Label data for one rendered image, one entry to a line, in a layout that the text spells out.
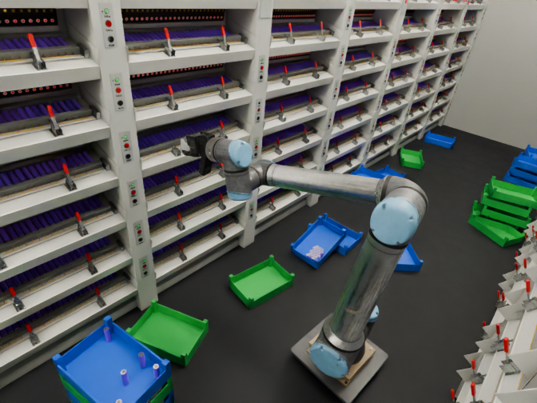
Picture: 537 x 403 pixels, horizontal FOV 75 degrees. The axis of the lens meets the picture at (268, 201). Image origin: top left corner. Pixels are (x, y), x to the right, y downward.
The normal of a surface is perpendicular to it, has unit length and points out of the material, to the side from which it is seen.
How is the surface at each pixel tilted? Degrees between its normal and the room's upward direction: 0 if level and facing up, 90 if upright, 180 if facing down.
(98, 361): 0
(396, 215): 80
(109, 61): 90
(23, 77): 105
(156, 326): 0
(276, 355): 0
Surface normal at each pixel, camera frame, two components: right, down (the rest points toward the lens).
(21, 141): 0.28, -0.69
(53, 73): 0.69, 0.63
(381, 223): -0.54, 0.25
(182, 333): 0.08, -0.83
